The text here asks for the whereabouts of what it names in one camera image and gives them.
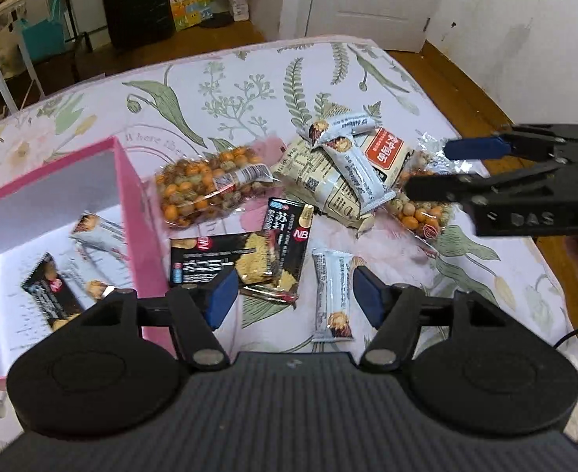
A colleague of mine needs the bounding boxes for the small coated peanut bag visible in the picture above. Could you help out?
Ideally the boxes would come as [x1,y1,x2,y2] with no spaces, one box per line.
[385,133,464,244]

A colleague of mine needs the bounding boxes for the black soda cracker packet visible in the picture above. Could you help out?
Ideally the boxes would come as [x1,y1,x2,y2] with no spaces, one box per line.
[241,197,314,305]

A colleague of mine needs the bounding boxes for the white snack bar wrapper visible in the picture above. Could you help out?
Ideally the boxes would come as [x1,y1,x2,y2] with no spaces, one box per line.
[312,247,365,344]

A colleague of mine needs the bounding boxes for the white snack bar upper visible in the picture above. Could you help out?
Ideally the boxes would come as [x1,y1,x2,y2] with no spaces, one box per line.
[321,136,395,215]

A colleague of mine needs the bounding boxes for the white snack bar top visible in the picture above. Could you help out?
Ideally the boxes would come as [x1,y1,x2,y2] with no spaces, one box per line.
[306,113,376,148]

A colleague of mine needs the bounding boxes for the large coated peanut bag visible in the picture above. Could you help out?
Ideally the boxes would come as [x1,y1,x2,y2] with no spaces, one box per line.
[154,146,278,229]

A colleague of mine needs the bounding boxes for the white snack bar in box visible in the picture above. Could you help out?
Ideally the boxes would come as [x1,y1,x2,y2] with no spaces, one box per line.
[70,212,128,262]

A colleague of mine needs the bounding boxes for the beige noodle packet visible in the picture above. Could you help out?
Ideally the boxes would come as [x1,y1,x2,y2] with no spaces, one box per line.
[272,127,414,233]

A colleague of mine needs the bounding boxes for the black cracker packet in box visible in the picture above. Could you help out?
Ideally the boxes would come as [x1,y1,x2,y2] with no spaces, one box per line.
[21,253,84,331]

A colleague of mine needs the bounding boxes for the white door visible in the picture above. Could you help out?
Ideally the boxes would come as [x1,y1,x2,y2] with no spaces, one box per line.
[295,0,448,52]

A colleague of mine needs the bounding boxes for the pink storage box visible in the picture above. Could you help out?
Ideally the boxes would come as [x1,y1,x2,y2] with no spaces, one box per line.
[0,138,167,387]

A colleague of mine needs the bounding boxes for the colourful gift bag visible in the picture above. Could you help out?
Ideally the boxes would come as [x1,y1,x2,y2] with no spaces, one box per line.
[170,0,213,32]

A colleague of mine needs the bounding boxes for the teal bag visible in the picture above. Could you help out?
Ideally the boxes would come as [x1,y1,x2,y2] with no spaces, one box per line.
[19,0,67,62]

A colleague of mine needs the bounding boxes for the black suitcase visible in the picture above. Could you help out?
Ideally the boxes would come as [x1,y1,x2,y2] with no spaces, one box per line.
[102,0,175,53]

